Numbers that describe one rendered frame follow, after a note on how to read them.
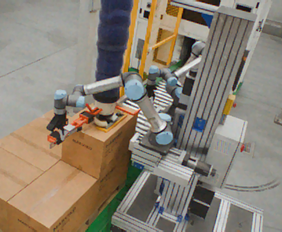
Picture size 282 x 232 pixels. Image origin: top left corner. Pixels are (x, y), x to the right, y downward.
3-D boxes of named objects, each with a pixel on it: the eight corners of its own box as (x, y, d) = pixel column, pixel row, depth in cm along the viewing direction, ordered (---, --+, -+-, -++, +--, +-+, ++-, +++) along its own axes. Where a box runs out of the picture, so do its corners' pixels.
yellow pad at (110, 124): (118, 112, 281) (118, 107, 279) (127, 116, 278) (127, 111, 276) (96, 128, 255) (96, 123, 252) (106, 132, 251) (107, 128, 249)
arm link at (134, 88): (173, 130, 226) (137, 70, 200) (176, 142, 214) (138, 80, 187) (158, 137, 229) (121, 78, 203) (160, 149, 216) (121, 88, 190)
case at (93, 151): (98, 130, 322) (103, 96, 301) (132, 145, 310) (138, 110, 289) (61, 159, 274) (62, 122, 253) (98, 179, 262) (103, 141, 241)
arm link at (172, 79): (220, 60, 259) (172, 90, 255) (213, 54, 267) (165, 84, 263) (218, 48, 251) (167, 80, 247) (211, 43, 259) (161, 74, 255)
